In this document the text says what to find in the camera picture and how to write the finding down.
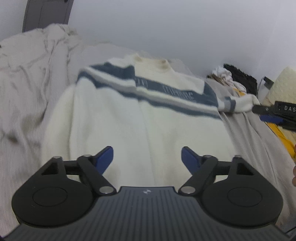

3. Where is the white crumpled cloth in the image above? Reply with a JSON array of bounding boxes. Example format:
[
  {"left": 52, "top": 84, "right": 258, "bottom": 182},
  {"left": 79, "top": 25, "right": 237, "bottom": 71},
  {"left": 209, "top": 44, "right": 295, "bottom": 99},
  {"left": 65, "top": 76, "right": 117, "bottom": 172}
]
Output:
[{"left": 210, "top": 66, "right": 247, "bottom": 94}]

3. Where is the yellow cloth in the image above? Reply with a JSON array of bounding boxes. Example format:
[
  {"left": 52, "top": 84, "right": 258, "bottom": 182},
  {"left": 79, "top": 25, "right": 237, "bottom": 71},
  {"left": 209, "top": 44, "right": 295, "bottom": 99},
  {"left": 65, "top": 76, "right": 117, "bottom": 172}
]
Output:
[{"left": 231, "top": 88, "right": 295, "bottom": 161}]

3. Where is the person's right hand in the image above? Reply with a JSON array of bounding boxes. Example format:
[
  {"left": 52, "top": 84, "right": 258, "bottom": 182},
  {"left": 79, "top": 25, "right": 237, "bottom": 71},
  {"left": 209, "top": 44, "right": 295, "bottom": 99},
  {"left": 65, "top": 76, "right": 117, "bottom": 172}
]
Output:
[{"left": 292, "top": 145, "right": 296, "bottom": 186}]

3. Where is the black garment pile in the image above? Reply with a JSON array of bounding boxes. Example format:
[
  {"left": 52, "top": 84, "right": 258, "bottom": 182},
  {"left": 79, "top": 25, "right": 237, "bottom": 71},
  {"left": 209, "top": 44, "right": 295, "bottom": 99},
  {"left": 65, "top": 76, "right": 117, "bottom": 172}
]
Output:
[{"left": 223, "top": 64, "right": 257, "bottom": 95}]

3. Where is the cream sweater with blue stripes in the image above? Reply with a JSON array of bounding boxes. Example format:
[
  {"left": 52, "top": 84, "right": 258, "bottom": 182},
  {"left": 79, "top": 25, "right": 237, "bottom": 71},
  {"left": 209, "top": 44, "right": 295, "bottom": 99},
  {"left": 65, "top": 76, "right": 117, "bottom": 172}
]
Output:
[{"left": 41, "top": 55, "right": 258, "bottom": 188}]

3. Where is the black wall charger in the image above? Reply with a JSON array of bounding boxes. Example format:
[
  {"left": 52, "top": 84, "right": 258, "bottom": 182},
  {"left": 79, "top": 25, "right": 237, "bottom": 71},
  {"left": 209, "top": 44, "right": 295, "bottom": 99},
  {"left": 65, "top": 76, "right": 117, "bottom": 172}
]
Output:
[{"left": 263, "top": 76, "right": 274, "bottom": 86}]

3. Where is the cream foam pillow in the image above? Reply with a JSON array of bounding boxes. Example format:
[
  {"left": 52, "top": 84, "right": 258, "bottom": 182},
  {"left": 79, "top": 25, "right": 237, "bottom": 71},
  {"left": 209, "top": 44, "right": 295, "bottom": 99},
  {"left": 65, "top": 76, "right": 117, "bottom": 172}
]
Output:
[{"left": 262, "top": 66, "right": 296, "bottom": 140}]

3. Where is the grey door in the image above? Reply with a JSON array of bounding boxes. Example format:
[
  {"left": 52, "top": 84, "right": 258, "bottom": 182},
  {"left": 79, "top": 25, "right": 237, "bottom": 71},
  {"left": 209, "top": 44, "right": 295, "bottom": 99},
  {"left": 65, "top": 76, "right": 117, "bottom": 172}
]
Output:
[{"left": 22, "top": 0, "right": 74, "bottom": 32}]

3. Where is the grey bed cover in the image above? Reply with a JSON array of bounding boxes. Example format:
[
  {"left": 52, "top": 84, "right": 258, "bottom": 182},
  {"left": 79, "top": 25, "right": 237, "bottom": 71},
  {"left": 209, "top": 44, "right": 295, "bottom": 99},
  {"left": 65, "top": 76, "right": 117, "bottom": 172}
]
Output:
[{"left": 1, "top": 25, "right": 295, "bottom": 235}]

